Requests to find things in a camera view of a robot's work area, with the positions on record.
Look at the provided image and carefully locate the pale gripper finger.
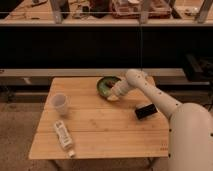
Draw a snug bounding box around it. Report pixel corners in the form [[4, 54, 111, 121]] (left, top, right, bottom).
[[107, 95, 119, 101]]

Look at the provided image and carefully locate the green ceramic bowl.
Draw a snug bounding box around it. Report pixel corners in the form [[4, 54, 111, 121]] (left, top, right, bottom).
[[96, 76, 120, 98]]

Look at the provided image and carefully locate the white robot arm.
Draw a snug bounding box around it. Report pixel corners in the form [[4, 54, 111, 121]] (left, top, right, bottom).
[[111, 69, 213, 171]]

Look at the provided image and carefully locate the brown food in bowl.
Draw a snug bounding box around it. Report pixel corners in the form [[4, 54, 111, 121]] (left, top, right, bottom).
[[106, 80, 117, 88]]

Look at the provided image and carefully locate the black rectangular box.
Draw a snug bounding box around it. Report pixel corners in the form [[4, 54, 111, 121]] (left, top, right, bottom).
[[135, 104, 157, 120]]

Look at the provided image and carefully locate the wooden folding table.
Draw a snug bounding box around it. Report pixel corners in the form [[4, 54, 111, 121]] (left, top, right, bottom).
[[28, 76, 170, 171]]

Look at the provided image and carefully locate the translucent plastic cup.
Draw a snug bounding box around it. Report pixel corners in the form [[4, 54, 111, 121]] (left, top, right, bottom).
[[50, 93, 68, 116]]

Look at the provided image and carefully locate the white plastic bottle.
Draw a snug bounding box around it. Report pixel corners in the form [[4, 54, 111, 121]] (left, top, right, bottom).
[[54, 120, 75, 158]]

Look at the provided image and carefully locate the red tray on shelf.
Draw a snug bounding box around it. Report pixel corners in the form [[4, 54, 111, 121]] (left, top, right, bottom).
[[110, 0, 171, 19]]

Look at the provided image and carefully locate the dark box right background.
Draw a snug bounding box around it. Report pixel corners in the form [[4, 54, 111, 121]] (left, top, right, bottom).
[[183, 54, 213, 82]]

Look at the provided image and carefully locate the long workbench shelf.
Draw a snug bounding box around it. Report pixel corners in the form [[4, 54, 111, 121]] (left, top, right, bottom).
[[0, 0, 213, 85]]

